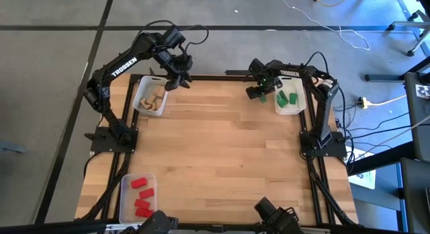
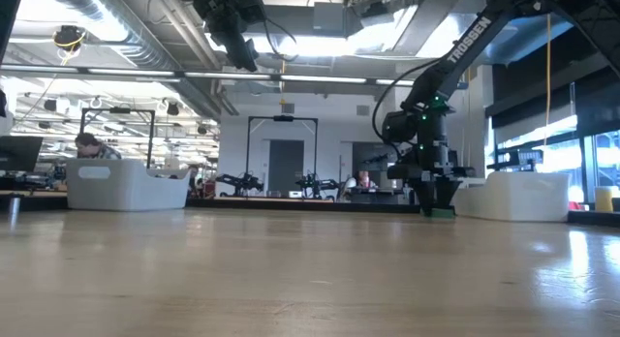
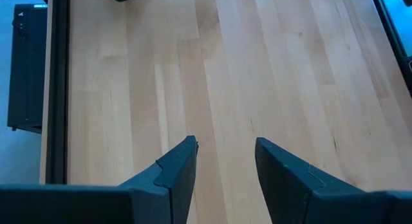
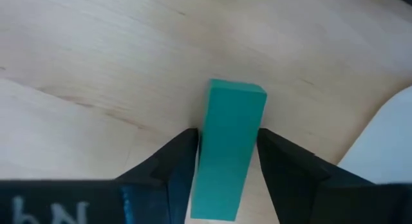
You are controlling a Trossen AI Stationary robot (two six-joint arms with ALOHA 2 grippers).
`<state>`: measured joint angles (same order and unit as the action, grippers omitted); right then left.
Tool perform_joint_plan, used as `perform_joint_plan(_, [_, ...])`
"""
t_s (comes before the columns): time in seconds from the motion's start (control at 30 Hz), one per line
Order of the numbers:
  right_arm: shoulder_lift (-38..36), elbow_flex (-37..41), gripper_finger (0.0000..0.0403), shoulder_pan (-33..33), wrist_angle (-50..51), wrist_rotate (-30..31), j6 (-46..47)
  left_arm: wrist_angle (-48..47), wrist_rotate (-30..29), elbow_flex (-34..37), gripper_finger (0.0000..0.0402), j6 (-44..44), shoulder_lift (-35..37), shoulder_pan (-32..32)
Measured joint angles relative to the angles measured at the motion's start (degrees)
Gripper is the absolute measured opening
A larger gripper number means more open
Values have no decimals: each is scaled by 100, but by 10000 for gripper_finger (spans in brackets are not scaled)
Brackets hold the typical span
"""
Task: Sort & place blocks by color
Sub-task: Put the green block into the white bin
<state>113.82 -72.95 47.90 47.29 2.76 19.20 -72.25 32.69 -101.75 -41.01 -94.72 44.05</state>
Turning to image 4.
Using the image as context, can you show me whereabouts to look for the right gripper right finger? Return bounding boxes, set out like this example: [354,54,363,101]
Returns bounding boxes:
[256,129,412,224]

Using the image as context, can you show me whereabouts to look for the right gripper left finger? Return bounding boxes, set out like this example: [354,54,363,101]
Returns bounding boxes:
[0,129,200,224]

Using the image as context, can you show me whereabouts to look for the long green rectangular block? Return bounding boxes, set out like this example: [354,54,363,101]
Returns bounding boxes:
[189,78,268,222]

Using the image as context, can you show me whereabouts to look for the white plastic bin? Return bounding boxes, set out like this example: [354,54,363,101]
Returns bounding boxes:
[336,85,412,186]

